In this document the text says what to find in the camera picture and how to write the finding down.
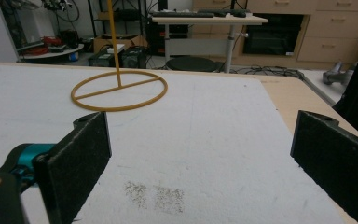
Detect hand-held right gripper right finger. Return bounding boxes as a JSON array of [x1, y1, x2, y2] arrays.
[[290, 109, 358, 224]]

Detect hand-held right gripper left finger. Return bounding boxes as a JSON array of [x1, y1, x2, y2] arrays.
[[32, 111, 113, 224]]

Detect grey handheld tool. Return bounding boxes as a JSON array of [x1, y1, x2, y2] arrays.
[[322, 61, 356, 86]]

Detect white foam mat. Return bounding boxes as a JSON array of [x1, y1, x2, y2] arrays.
[[0, 63, 348, 224]]

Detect dark electronic box white label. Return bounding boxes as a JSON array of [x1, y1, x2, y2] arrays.
[[88, 44, 126, 68]]

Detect round white table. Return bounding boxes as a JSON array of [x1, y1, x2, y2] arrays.
[[19, 43, 85, 61]]

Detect black electronic box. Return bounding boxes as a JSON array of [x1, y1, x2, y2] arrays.
[[119, 46, 147, 69]]

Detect beige cabinet with drawers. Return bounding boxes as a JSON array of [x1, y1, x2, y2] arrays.
[[191, 0, 358, 67]]

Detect cardboard box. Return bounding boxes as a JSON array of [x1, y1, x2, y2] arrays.
[[92, 34, 147, 54]]

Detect black built-in oven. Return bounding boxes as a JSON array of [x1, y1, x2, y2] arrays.
[[242, 12, 305, 57]]

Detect black round stool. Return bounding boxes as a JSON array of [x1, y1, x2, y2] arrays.
[[165, 55, 220, 73]]

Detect black keyboard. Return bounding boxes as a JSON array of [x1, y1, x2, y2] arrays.
[[149, 10, 215, 19]]

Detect beige height-adjustable desk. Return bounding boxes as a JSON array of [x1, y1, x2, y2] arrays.
[[151, 13, 269, 74]]

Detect yellow ring-base stand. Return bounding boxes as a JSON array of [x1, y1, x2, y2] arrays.
[[70, 0, 169, 113]]

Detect black floor cables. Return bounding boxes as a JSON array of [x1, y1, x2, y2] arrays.
[[229, 64, 306, 80]]

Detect red cable coil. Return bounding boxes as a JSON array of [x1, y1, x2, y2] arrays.
[[27, 36, 63, 57]]

